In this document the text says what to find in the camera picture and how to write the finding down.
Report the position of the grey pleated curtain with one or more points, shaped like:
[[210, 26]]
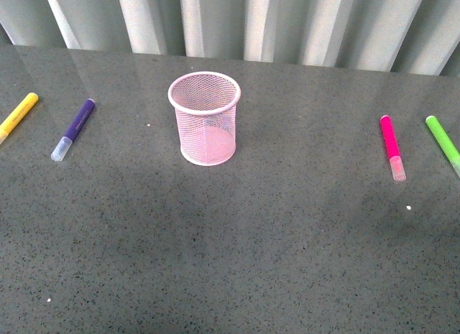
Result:
[[403, 36]]

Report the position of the green marker pen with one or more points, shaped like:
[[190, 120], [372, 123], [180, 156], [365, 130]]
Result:
[[444, 142]]

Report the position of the yellow marker pen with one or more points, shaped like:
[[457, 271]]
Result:
[[13, 119]]

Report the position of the pink marker pen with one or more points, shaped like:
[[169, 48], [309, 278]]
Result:
[[393, 152]]

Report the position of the pink mesh pen cup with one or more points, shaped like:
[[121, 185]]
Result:
[[205, 110]]

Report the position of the purple marker pen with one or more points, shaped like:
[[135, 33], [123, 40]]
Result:
[[73, 131]]

